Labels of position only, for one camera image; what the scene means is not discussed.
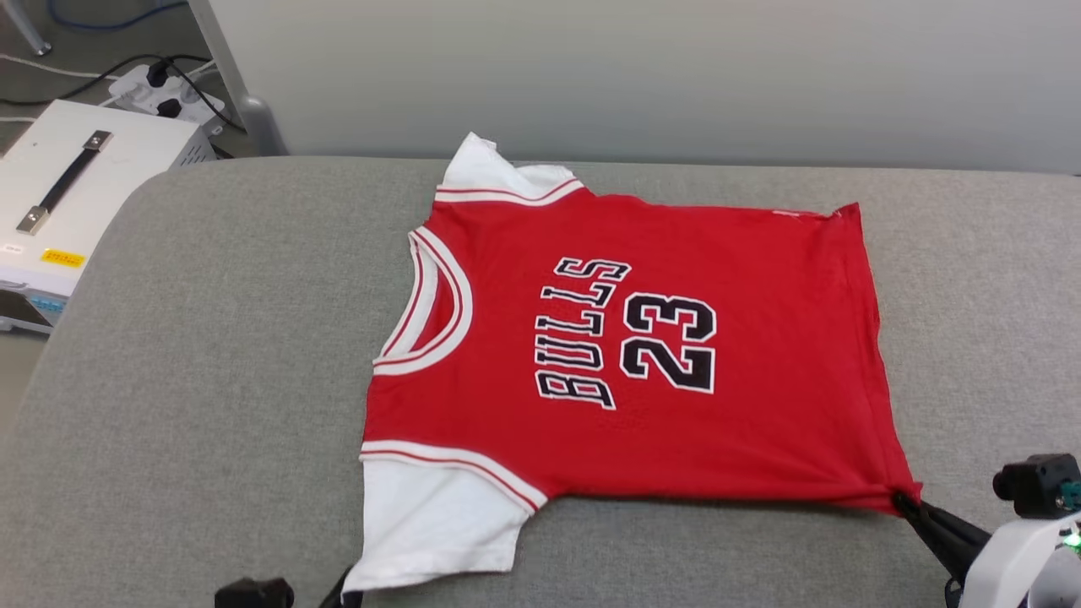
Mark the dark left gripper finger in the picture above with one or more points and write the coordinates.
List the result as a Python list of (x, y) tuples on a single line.
[(344, 595)]

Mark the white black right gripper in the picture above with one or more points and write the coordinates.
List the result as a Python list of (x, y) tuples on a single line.
[(1013, 566)]

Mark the red Bulls 23 jersey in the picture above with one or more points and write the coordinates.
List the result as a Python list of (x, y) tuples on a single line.
[(676, 439)]

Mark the white equipment box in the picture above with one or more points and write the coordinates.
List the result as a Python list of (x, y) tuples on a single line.
[(135, 160)]

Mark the white power strip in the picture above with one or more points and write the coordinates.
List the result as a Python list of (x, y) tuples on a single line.
[(198, 105)]

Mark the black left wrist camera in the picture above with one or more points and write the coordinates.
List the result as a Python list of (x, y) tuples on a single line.
[(253, 594)]

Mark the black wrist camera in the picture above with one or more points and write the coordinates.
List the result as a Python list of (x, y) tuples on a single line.
[(253, 594), (1034, 485)]

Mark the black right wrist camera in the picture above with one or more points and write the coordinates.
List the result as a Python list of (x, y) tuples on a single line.
[(1034, 485)]

